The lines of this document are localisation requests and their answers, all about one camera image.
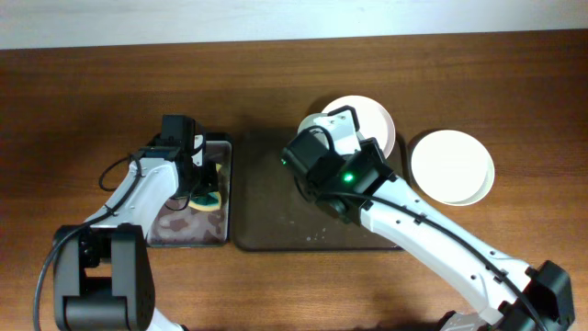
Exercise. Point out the green yellow sponge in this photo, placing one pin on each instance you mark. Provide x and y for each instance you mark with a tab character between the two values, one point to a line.
207	194

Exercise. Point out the cream white plate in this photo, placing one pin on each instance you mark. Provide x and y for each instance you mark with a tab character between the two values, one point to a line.
452	167

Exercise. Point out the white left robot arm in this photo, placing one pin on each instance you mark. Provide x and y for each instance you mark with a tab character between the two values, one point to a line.
102	278

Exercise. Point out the dark brown serving tray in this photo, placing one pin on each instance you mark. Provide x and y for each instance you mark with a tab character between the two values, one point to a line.
268	214

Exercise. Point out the pale green plate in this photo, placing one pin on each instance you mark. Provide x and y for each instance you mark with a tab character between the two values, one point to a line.
309	121

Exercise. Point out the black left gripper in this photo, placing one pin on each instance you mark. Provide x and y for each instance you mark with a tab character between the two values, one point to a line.
208	182

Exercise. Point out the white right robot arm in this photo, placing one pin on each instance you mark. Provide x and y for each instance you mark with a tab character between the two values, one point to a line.
505	293

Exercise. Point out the pink plate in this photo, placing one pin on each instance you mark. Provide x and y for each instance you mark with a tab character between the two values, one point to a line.
374	120

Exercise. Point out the metal wash tray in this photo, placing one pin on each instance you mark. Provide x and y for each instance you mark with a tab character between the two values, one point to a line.
177	225

